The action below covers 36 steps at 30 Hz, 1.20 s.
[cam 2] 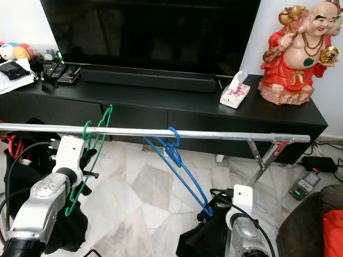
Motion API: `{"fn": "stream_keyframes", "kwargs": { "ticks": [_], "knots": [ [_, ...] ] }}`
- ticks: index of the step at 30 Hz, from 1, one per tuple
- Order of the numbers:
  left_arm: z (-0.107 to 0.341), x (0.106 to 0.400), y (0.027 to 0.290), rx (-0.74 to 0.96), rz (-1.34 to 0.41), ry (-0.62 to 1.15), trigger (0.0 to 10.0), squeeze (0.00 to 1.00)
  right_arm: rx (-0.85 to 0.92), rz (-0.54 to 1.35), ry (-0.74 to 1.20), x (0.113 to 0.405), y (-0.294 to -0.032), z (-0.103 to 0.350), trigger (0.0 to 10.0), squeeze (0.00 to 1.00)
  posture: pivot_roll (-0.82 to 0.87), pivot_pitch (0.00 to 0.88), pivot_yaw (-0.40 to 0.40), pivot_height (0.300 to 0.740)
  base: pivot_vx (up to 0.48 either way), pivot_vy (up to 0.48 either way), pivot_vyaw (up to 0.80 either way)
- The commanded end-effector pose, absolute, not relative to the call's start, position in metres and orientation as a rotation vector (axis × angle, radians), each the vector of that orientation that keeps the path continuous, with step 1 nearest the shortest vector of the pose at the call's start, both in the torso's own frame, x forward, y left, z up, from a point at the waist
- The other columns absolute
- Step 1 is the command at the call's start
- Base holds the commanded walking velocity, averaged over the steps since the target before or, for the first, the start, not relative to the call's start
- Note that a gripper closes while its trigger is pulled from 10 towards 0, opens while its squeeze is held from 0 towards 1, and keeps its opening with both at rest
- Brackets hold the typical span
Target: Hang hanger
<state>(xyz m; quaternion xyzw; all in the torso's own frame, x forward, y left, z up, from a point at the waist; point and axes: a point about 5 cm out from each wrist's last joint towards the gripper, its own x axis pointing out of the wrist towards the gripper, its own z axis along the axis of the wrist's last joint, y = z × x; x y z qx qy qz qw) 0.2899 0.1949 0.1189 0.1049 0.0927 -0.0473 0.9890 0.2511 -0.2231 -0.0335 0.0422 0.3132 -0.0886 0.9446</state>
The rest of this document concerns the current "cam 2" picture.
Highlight green plastic hanger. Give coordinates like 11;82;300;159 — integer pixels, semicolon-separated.
64;103;114;217

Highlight black shirt with neon logo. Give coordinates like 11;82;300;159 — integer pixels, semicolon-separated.
175;206;235;257

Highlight red plastic hanger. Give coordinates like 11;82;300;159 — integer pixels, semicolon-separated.
2;133;28;162

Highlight blue plastic hanger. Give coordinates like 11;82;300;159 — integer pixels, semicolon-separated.
144;126;212;216

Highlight silver metal clothes rack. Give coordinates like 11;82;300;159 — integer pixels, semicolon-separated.
0;122;312;188

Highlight black shirt with fonemax print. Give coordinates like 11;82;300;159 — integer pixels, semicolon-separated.
4;118;90;255

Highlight dark grey fabric sofa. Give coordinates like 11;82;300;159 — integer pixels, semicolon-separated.
276;185;343;257

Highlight grey charger with green light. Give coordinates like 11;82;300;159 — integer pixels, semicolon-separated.
288;175;323;202

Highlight black television console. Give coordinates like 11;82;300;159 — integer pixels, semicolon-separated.
0;75;329;164

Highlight black soundbar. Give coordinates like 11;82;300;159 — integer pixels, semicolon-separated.
79;64;219;93

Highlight black power adapter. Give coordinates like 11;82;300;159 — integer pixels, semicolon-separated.
300;155;339;172

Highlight pink white tissue box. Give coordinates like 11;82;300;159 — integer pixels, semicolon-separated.
220;70;251;109

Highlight red cushion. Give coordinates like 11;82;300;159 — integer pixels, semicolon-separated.
322;209;343;257

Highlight black wallet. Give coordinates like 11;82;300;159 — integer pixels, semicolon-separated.
0;61;27;81

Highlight orange round toy figure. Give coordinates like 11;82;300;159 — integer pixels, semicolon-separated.
13;44;31;61

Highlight white round toy figure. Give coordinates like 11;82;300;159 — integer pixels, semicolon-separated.
0;43;16;61

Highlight black flat television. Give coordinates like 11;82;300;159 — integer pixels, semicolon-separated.
40;0;262;75

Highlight red laughing buddha statue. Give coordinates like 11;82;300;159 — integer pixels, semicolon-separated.
260;0;343;105

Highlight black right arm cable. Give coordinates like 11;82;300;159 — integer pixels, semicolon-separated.
209;187;269;236

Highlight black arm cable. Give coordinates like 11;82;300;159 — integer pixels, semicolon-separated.
209;187;269;236
0;140;59;215

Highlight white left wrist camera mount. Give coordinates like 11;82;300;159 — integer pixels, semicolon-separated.
50;135;85;184

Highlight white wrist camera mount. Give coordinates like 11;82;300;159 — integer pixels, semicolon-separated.
50;135;85;184
230;185;255;226

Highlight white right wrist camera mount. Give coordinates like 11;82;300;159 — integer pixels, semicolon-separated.
230;185;255;226

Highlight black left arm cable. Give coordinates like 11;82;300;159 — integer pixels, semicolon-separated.
0;140;59;215

